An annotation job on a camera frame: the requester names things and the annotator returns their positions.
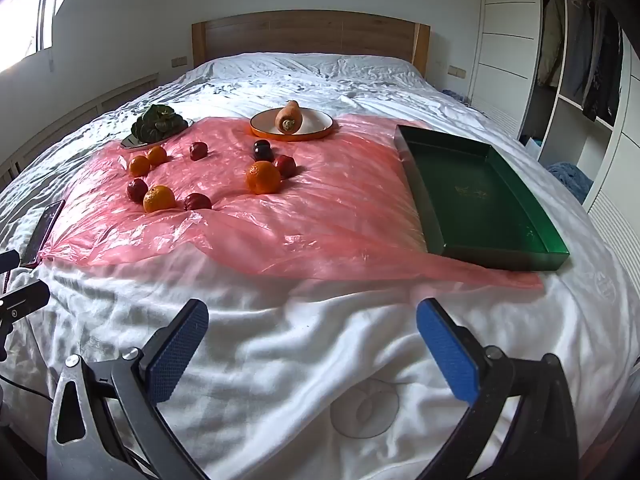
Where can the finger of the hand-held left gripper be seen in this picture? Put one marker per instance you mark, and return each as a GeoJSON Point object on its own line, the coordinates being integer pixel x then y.
{"type": "Point", "coordinates": [25, 301]}
{"type": "Point", "coordinates": [9, 259]}

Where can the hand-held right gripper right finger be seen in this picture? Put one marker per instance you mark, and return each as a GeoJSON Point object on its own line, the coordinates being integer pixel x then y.
{"type": "Point", "coordinates": [447, 355]}

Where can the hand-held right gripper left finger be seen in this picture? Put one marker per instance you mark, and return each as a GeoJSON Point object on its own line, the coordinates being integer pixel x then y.
{"type": "Point", "coordinates": [177, 352]}

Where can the dark plum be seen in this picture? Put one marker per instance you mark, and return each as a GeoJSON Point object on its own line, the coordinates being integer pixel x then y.
{"type": "Point", "coordinates": [263, 150]}
{"type": "Point", "coordinates": [137, 190]}

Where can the red apple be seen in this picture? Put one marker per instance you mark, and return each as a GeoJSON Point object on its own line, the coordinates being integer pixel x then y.
{"type": "Point", "coordinates": [198, 151]}
{"type": "Point", "coordinates": [285, 166]}
{"type": "Point", "coordinates": [197, 202]}

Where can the green rectangular tray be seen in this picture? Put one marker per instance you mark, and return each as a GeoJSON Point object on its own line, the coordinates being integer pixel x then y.
{"type": "Point", "coordinates": [475, 200]}

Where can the black smartphone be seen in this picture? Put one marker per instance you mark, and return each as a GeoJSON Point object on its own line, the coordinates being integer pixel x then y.
{"type": "Point", "coordinates": [44, 232]}

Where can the silver plate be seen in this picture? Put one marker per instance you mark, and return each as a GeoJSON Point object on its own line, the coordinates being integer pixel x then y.
{"type": "Point", "coordinates": [131, 144]}

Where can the pink plastic sheet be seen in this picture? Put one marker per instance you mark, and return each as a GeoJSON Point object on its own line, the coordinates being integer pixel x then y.
{"type": "Point", "coordinates": [340, 200]}

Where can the large orange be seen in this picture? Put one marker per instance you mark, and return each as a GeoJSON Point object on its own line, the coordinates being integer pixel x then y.
{"type": "Point", "coordinates": [262, 178]}

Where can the green leafy vegetable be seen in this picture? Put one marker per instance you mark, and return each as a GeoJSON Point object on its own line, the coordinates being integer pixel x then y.
{"type": "Point", "coordinates": [157, 122]}

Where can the blue fluffy blanket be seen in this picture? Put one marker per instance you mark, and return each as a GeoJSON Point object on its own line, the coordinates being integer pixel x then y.
{"type": "Point", "coordinates": [570, 180]}

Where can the white bag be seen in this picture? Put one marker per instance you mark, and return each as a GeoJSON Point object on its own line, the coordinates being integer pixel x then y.
{"type": "Point", "coordinates": [532, 149]}

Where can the window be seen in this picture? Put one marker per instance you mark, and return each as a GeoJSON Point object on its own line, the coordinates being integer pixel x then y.
{"type": "Point", "coordinates": [25, 20]}

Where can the small crumpled cloth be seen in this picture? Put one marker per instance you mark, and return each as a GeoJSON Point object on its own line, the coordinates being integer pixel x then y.
{"type": "Point", "coordinates": [454, 95]}

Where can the carrot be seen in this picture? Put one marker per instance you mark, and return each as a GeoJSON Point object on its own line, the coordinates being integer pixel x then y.
{"type": "Point", "coordinates": [289, 117]}

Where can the dark hanging clothes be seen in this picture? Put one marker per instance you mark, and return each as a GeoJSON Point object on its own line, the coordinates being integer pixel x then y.
{"type": "Point", "coordinates": [605, 65]}

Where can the beige hanging jacket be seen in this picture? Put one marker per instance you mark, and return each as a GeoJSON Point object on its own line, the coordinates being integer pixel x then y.
{"type": "Point", "coordinates": [551, 40]}

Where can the grey blue hanging jacket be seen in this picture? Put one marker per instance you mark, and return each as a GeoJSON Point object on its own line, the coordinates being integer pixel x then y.
{"type": "Point", "coordinates": [580, 50]}

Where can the wooden headboard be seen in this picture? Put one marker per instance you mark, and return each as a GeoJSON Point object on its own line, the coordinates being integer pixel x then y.
{"type": "Point", "coordinates": [310, 32]}

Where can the white wardrobe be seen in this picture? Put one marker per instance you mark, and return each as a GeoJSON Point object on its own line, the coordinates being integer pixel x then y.
{"type": "Point", "coordinates": [505, 10]}

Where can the wall socket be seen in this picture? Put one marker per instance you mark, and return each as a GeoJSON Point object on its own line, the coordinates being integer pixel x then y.
{"type": "Point", "coordinates": [178, 62]}
{"type": "Point", "coordinates": [456, 71]}

